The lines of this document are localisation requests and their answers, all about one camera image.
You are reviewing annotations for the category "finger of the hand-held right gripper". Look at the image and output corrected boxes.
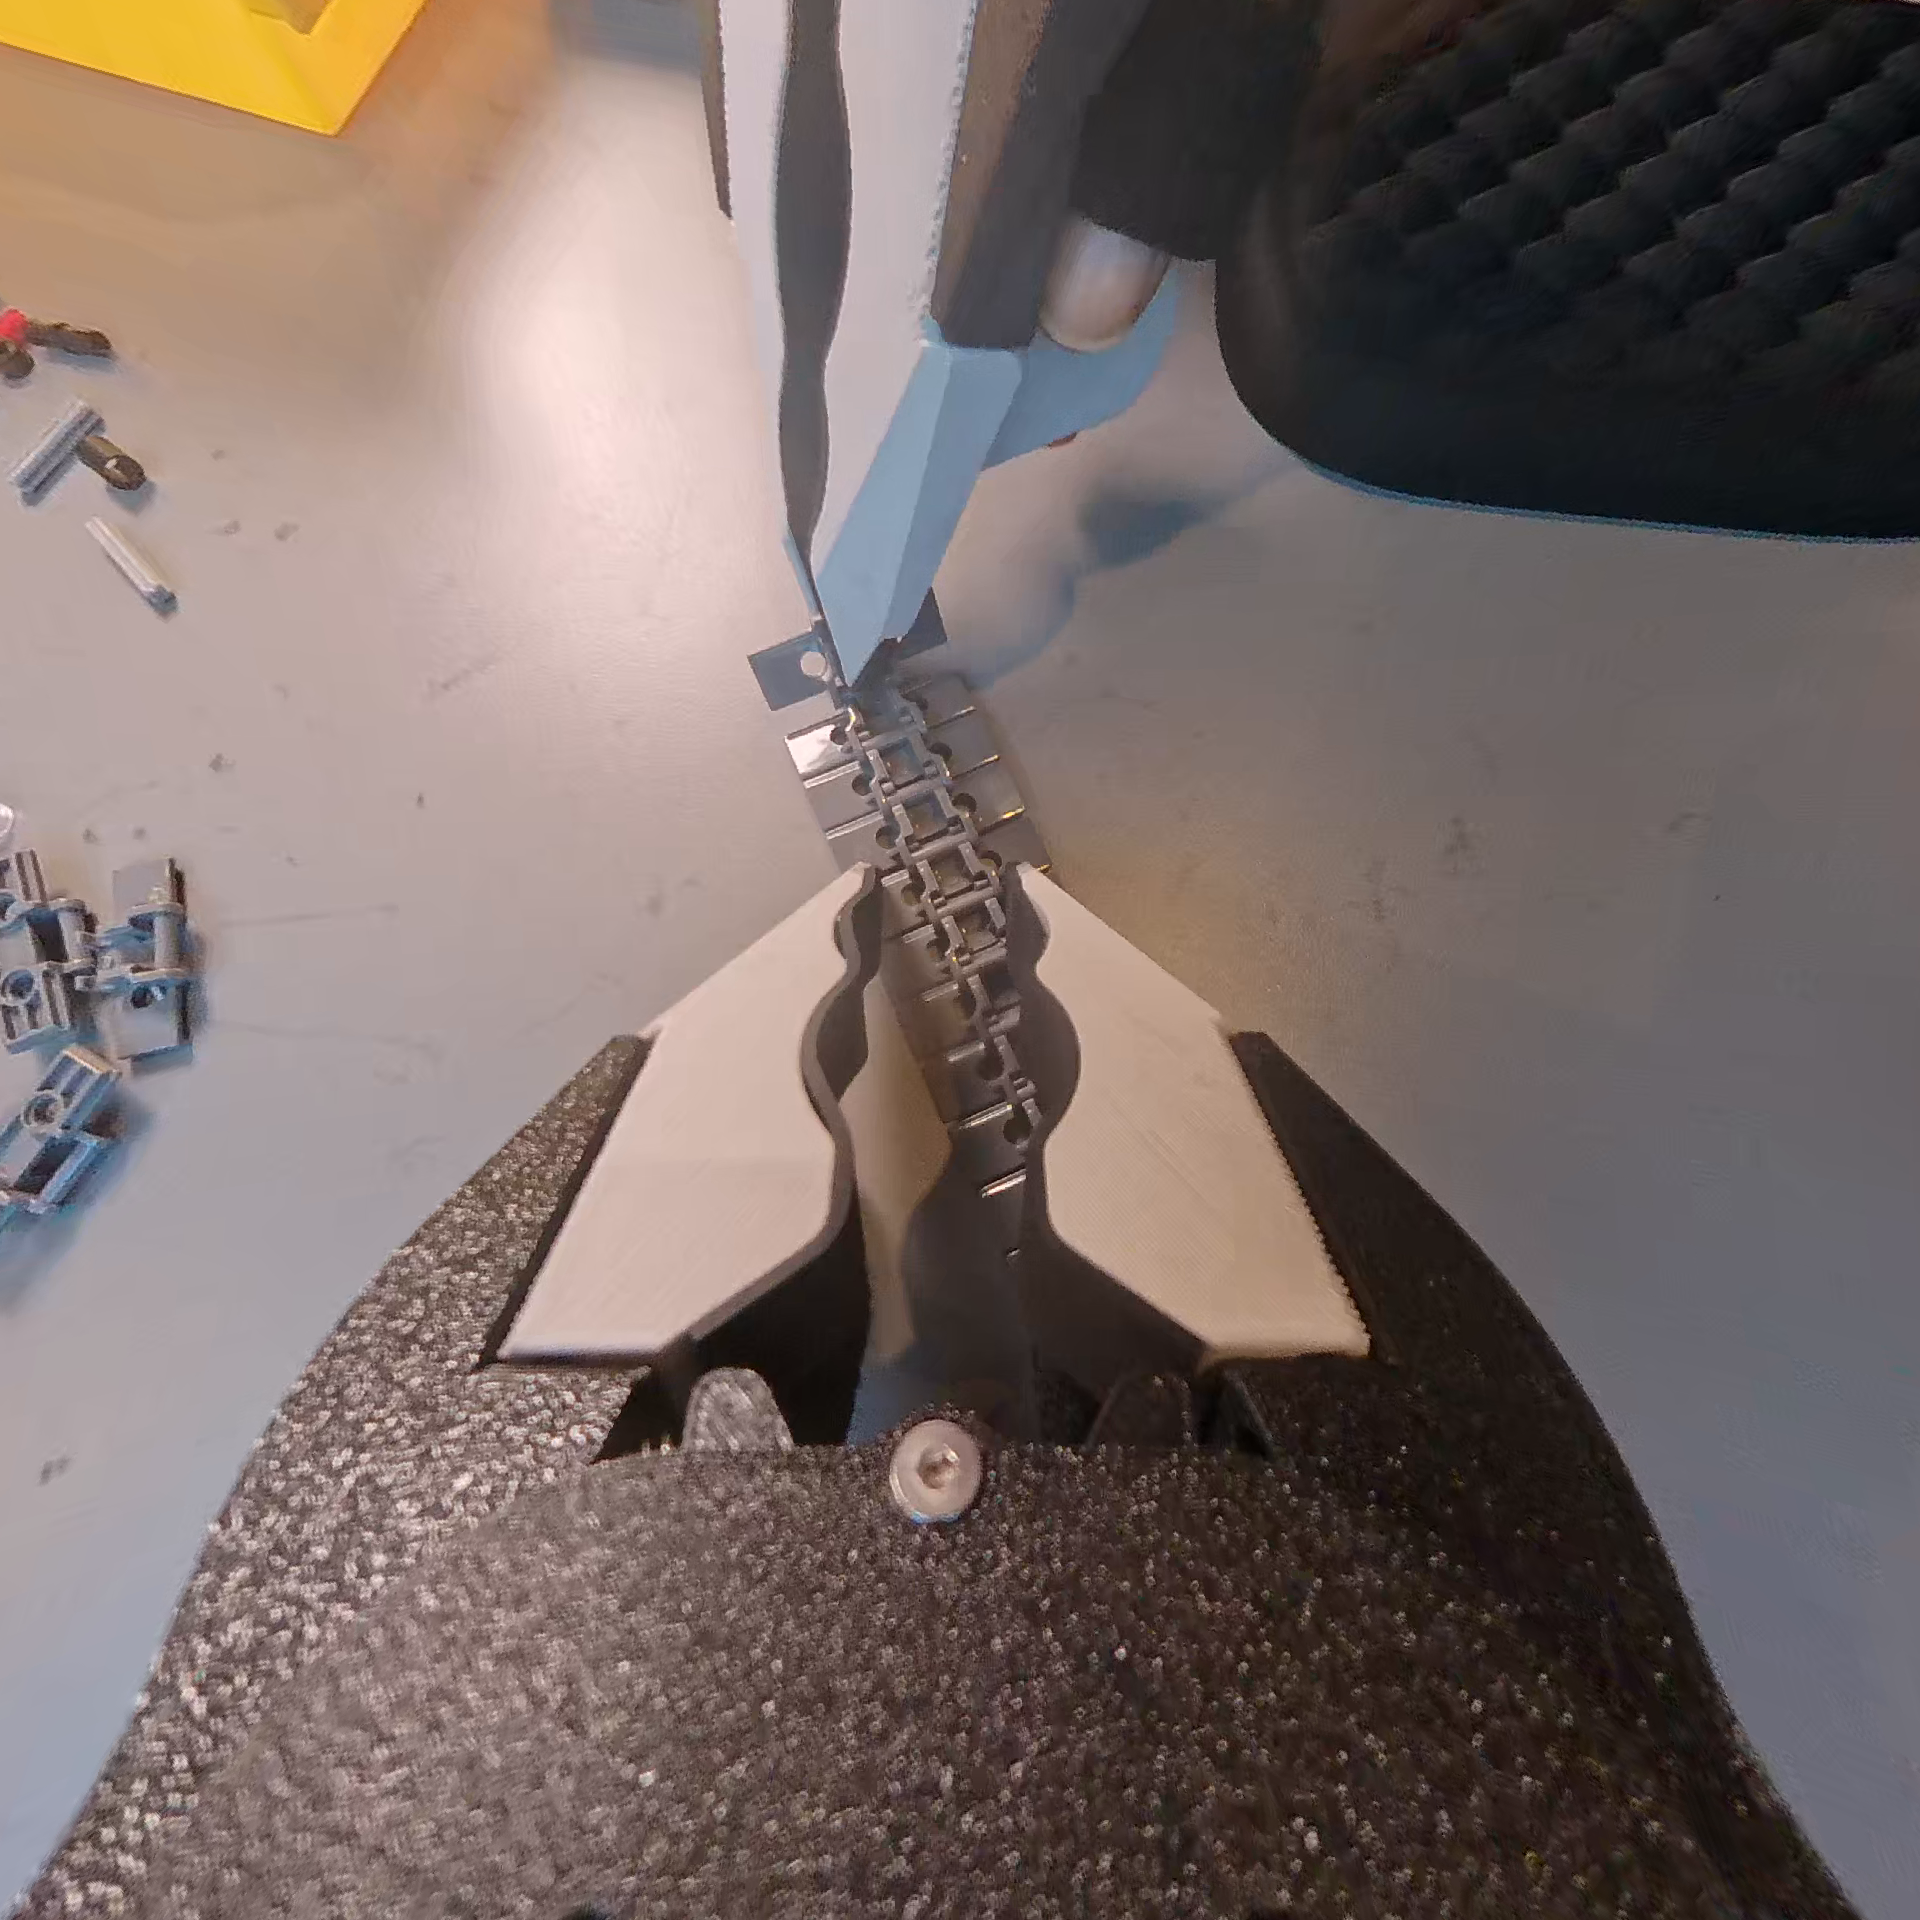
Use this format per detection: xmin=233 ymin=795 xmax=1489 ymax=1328
xmin=813 ymin=0 xmax=1029 ymax=689
xmin=715 ymin=0 xmax=857 ymax=650

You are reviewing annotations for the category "assembled grey track chain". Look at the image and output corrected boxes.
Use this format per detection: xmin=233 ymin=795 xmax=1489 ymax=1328
xmin=782 ymin=673 xmax=1086 ymax=1255

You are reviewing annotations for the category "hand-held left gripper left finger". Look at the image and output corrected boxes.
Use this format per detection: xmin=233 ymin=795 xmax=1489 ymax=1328
xmin=494 ymin=863 xmax=881 ymax=1371

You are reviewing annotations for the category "person's right hand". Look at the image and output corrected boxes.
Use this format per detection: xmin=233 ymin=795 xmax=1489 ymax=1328
xmin=1037 ymin=0 xmax=1326 ymax=354

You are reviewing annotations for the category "grey desk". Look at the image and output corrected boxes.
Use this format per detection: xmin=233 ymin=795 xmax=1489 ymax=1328
xmin=0 ymin=0 xmax=1920 ymax=1920

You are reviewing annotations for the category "pile of grey track links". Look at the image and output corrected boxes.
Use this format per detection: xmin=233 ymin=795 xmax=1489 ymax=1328
xmin=0 ymin=846 xmax=200 ymax=1225

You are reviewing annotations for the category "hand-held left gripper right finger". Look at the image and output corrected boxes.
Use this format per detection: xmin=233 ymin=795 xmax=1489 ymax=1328
xmin=1011 ymin=863 xmax=1376 ymax=1369

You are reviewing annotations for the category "grey plastic track link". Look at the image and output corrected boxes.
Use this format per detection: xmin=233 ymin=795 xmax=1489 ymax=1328
xmin=750 ymin=593 xmax=954 ymax=711

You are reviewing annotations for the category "pile of small black red pins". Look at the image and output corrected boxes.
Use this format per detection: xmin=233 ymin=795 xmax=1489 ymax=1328
xmin=0 ymin=300 xmax=181 ymax=619

